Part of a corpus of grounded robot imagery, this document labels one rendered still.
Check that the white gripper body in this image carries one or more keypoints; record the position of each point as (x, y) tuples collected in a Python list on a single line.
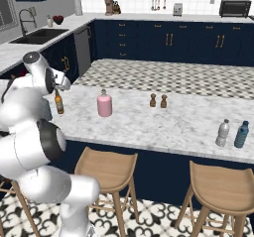
[(63, 81)]

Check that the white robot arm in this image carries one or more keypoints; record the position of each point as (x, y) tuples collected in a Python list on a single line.
[(31, 148)]

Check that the brown glass bottle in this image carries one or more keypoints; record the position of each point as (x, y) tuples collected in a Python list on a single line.
[(59, 103)]

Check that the dark blue sink cupboards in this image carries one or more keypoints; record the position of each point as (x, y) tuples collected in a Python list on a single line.
[(61, 57)]

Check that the grey dishwasher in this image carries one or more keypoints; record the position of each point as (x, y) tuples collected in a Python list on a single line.
[(82, 51)]

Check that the pink bottle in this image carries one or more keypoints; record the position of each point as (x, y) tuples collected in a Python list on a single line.
[(104, 106)]

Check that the black sink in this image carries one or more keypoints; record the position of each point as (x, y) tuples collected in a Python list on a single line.
[(39, 36)]

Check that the pale soap dispenser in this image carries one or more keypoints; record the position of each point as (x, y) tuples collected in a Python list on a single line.
[(49, 22)]

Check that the red bowl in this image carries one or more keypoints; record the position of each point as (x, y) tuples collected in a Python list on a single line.
[(58, 19)]

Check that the dark metal tap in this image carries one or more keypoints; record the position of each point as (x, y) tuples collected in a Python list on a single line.
[(24, 21)]

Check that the white paper towel roll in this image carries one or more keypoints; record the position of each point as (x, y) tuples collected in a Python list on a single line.
[(78, 7)]

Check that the brown coffee machine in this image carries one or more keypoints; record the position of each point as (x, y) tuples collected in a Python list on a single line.
[(109, 5)]

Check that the dark knife block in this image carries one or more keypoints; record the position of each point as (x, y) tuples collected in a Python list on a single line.
[(116, 8)]

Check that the brown wooden shaker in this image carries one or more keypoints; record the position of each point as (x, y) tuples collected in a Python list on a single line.
[(152, 101), (163, 102)]

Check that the window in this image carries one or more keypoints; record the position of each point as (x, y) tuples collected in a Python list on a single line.
[(5, 6)]

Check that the wooden bar stool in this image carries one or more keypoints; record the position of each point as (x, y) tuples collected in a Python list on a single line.
[(107, 168), (220, 189), (20, 198)]

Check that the dark blue base cupboards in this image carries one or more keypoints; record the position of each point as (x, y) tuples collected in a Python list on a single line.
[(172, 42)]

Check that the silver toaster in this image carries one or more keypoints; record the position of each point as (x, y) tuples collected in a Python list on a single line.
[(177, 9)]

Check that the dark blue island base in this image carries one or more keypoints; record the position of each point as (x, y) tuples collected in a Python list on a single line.
[(162, 175)]

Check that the clear plastic bottle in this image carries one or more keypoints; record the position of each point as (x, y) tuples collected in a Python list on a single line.
[(222, 135)]

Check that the blue plastic bottle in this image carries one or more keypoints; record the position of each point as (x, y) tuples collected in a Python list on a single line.
[(241, 136)]

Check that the black toaster oven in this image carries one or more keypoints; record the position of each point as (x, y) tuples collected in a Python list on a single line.
[(235, 8)]

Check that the rail with hanging utensils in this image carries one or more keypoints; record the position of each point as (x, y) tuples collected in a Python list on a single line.
[(159, 1)]

